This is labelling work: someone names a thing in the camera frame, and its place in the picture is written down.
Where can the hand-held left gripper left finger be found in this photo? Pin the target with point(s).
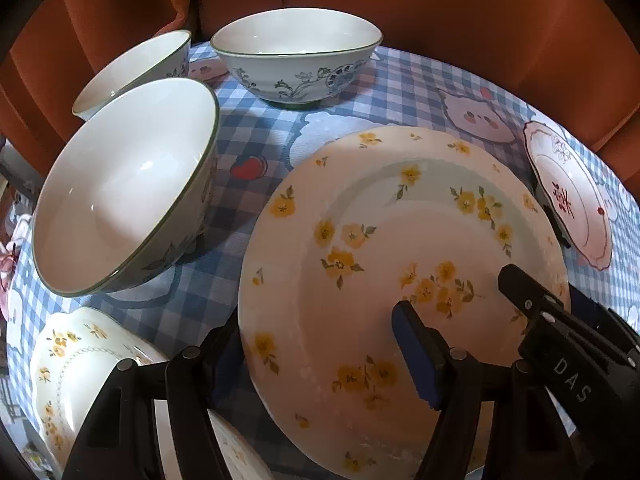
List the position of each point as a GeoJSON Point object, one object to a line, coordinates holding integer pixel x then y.
{"type": "Point", "coordinates": [215, 355]}

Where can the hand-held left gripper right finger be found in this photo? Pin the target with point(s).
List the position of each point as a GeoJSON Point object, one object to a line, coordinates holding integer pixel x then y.
{"type": "Point", "coordinates": [417, 350]}

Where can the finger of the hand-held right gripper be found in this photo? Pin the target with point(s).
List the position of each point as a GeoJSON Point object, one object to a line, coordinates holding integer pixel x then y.
{"type": "Point", "coordinates": [525, 290]}
{"type": "Point", "coordinates": [590, 305]}

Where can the large yellow floral plate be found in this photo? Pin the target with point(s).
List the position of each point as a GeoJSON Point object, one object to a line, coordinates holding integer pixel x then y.
{"type": "Point", "coordinates": [400, 220]}

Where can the white bowl green rim floral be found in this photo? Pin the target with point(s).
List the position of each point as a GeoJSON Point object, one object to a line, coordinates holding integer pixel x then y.
{"type": "Point", "coordinates": [135, 65]}
{"type": "Point", "coordinates": [125, 185]}
{"type": "Point", "coordinates": [290, 35]}

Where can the small red patterned plate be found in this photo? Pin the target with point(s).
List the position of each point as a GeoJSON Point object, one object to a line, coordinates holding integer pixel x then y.
{"type": "Point", "coordinates": [570, 180]}

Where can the scalloped yellow floral plate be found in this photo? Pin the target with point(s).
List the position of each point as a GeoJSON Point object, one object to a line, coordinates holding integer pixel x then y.
{"type": "Point", "coordinates": [75, 360]}

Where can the blue checked bear tablecloth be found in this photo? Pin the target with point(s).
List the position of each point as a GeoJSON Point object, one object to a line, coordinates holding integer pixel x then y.
{"type": "Point", "coordinates": [260, 125]}

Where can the orange curtain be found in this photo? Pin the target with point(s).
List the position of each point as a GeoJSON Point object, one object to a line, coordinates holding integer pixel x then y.
{"type": "Point", "coordinates": [400, 0]}

